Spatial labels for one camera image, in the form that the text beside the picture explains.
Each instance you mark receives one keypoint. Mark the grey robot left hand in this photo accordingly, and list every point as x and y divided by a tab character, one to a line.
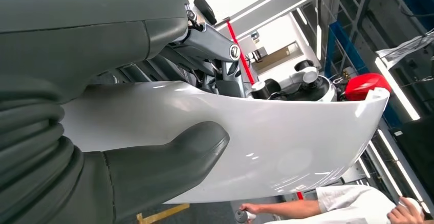
84	12

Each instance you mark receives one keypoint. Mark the blue steel shelf rack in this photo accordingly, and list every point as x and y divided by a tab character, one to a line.
342	46

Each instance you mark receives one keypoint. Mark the black hand controller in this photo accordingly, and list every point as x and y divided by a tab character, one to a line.
241	216

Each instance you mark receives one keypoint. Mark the person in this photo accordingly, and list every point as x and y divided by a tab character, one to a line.
349	202

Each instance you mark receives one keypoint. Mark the yellow floor tape square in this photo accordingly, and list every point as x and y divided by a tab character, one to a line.
162	213

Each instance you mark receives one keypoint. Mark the red dome cover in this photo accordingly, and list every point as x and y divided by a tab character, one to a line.
362	85

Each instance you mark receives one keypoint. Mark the white and black robot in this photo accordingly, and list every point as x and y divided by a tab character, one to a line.
305	76

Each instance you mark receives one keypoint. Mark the red barrier belt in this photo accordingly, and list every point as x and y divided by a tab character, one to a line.
240	53

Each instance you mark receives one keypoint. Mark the black barrier post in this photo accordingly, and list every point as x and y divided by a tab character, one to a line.
205	10

